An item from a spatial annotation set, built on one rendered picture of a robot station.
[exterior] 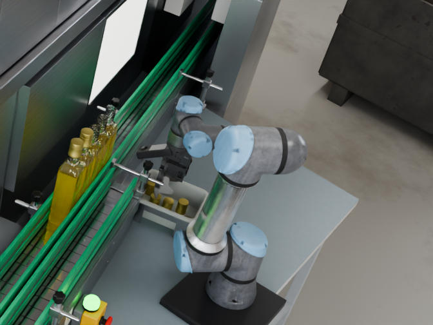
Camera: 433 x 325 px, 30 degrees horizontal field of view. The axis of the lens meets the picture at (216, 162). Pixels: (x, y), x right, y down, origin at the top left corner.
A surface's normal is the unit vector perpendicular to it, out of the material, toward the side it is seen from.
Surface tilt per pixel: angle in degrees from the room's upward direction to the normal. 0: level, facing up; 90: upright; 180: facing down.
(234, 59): 90
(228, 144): 85
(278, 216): 0
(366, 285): 0
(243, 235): 7
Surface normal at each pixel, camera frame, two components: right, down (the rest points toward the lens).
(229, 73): -0.28, 0.51
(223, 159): -0.88, -0.11
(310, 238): 0.26, -0.77
